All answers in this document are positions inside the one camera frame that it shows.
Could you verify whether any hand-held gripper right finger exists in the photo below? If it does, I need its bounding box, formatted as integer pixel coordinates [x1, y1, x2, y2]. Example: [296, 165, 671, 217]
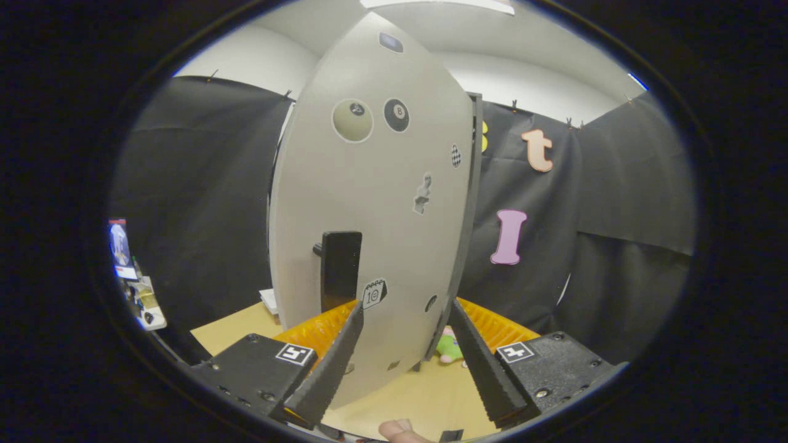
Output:
[452, 298, 630, 429]

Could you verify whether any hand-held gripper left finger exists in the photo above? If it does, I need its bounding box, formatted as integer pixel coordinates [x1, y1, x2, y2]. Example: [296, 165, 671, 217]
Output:
[191, 300, 365, 430]

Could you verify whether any beige shoe cabinet door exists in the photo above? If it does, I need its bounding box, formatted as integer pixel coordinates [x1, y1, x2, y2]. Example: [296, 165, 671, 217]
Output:
[268, 12, 475, 410]

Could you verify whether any green plush toy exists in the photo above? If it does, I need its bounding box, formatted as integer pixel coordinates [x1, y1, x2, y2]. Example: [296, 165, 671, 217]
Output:
[436, 326, 467, 368]

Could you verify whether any cluttered white desk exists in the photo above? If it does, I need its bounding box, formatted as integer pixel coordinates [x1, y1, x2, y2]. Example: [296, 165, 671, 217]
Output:
[125, 277, 168, 332]

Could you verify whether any black backdrop cloth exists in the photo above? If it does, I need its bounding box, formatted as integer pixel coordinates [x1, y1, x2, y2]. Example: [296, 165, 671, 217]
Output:
[108, 75, 699, 365]

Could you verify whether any large ceiling light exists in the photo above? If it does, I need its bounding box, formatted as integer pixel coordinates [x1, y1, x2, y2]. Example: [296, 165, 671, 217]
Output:
[360, 0, 515, 16]

